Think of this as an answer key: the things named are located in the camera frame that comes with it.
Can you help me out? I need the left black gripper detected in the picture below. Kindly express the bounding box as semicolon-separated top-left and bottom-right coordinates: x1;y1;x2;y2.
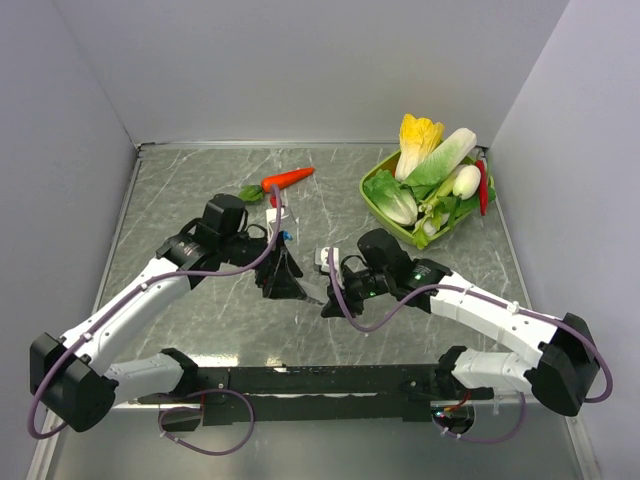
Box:
219;227;307;299

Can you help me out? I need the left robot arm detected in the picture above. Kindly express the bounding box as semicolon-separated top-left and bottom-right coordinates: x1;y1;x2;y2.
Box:
28;187;321;439

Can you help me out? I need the green plastic basket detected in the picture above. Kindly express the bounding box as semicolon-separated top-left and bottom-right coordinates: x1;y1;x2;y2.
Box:
359;151;497;250

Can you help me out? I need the green romaine lettuce toy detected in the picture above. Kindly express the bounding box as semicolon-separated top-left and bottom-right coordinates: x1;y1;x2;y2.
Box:
402;128;477;187

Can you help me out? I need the orange toy carrot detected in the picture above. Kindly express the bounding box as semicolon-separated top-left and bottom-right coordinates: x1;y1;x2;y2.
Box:
238;167;315;203

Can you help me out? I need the white radish toy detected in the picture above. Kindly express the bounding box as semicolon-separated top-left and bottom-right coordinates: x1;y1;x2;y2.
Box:
452;165;482;200

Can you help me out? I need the green celery stalk toy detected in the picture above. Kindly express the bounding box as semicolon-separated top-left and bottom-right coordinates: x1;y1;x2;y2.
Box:
412;167;462;250

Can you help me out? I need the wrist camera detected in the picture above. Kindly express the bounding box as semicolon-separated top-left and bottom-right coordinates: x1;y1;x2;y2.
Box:
265;195;297;238
314;247;340;275

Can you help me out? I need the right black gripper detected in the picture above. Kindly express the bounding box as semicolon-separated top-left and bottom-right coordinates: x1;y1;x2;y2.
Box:
321;262;393;319

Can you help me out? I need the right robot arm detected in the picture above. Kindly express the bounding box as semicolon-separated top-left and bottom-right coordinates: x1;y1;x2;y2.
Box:
315;229;604;417

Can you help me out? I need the red chili pepper toy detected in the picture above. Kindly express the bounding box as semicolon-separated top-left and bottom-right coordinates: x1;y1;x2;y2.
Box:
475;160;489;216

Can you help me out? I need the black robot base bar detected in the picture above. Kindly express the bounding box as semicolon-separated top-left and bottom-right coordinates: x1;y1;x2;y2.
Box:
139;364;494;426

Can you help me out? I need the yellow napa cabbage toy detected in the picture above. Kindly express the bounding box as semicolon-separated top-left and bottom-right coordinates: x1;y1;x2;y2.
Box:
395;113;445;182

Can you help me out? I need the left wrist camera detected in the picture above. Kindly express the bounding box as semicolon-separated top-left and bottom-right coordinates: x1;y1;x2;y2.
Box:
265;195;297;238

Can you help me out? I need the green leafy cabbage toy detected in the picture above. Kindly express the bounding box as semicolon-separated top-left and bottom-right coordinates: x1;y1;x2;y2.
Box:
363;170;418;227

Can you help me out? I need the white remote control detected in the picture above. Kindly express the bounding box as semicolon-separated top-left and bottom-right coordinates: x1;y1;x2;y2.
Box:
298;279;328;306

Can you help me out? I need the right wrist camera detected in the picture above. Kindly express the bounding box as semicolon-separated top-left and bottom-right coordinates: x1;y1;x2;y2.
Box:
314;247;340;275

